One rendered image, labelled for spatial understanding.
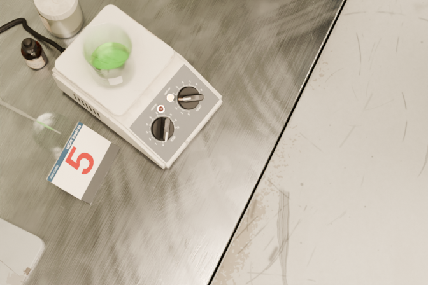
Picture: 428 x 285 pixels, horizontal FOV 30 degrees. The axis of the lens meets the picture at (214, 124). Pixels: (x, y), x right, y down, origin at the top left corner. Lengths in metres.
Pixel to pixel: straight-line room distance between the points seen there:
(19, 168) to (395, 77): 0.55
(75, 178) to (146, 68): 0.18
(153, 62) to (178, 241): 0.24
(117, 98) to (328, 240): 0.34
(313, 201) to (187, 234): 0.18
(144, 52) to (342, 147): 0.31
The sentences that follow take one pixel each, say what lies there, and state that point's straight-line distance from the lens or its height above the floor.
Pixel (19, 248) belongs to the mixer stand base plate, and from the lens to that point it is 1.11.
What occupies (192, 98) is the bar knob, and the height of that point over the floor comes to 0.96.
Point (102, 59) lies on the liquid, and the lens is 1.05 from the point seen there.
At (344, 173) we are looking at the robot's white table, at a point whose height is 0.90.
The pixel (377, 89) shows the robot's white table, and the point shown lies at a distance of 1.17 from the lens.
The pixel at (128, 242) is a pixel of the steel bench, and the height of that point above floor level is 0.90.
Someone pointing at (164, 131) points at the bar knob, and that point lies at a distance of 1.06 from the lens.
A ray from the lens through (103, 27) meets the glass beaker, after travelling 1.01.
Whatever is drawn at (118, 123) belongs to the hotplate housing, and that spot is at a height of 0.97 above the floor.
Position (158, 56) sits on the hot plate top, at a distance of 1.07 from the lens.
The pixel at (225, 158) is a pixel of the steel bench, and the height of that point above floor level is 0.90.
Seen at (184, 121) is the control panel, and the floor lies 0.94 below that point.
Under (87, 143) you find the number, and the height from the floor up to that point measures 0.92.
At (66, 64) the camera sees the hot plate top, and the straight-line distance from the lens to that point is 1.08.
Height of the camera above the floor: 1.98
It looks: 73 degrees down
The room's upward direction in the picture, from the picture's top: 3 degrees clockwise
